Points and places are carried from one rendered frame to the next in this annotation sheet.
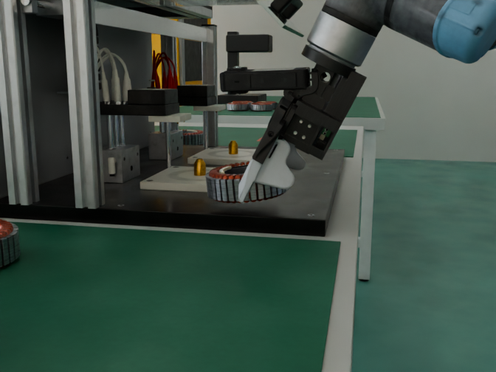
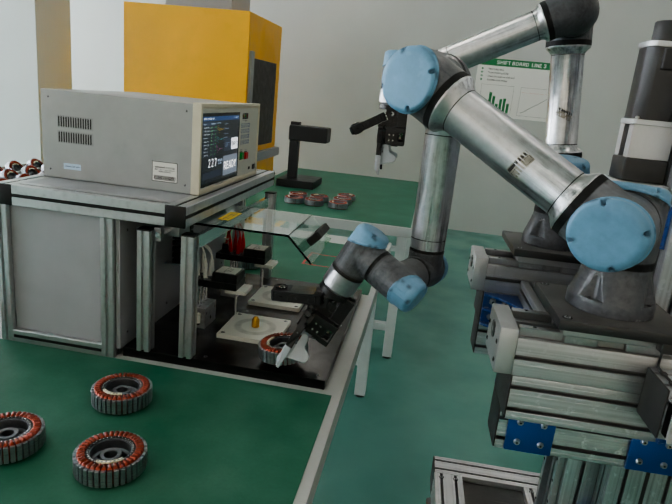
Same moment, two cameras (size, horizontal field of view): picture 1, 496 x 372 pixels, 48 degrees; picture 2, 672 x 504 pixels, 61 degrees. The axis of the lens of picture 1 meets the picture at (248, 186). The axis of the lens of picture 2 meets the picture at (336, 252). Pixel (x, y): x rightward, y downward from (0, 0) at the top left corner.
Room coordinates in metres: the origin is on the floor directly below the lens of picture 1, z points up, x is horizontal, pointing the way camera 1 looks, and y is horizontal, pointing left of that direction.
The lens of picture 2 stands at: (-0.45, -0.02, 1.36)
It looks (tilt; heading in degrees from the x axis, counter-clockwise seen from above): 15 degrees down; 357
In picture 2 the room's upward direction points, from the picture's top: 6 degrees clockwise
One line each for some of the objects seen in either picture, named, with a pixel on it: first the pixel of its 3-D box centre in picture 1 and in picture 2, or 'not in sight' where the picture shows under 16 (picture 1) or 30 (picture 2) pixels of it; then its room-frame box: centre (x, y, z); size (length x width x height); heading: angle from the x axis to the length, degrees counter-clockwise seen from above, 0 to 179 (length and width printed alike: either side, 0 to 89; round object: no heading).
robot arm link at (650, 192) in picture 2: not in sight; (627, 219); (0.53, -0.59, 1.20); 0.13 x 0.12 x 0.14; 143
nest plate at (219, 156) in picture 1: (233, 156); (280, 298); (1.15, 0.03, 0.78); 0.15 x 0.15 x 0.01; 78
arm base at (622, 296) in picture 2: not in sight; (613, 280); (0.53, -0.60, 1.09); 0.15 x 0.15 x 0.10
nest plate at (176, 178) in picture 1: (200, 178); (255, 328); (0.91, 0.08, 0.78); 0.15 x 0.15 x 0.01; 78
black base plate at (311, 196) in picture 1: (210, 174); (262, 317); (1.03, 0.07, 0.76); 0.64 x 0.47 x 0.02; 168
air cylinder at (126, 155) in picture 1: (117, 162); (201, 312); (0.94, 0.22, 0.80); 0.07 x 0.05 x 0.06; 168
